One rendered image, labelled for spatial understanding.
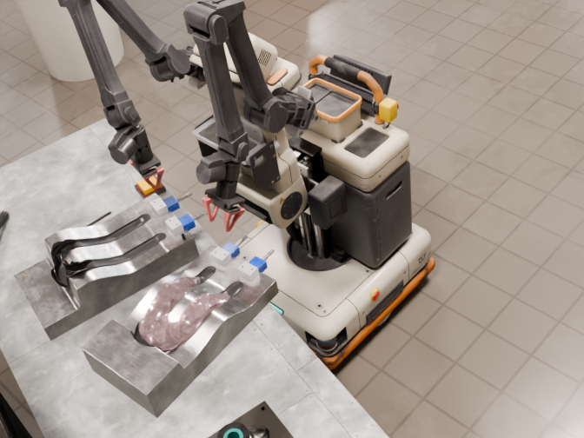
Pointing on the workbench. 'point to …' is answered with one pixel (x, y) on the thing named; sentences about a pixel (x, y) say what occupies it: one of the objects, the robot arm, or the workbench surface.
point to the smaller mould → (262, 423)
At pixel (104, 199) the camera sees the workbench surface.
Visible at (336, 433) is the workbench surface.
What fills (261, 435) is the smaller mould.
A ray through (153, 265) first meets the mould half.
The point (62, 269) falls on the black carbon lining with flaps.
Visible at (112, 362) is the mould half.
